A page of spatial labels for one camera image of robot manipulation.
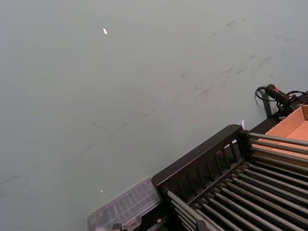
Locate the clear plastic case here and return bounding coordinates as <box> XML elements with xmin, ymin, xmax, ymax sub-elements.
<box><xmin>86</xmin><ymin>177</ymin><xmax>161</xmax><ymax>231</ymax></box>

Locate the black rack with steel bars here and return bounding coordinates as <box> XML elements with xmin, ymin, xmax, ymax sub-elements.
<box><xmin>151</xmin><ymin>124</ymin><xmax>308</xmax><ymax>231</ymax></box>

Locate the shallow brown cardboard tray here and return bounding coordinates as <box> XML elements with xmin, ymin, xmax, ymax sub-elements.
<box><xmin>250</xmin><ymin>104</ymin><xmax>308</xmax><ymax>160</ymax></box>

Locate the plain pale wall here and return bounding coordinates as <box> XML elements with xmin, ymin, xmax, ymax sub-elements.
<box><xmin>0</xmin><ymin>0</ymin><xmax>308</xmax><ymax>231</ymax></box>

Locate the black corded tool red switch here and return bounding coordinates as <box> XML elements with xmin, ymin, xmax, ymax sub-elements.
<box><xmin>254</xmin><ymin>84</ymin><xmax>308</xmax><ymax>121</ymax></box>

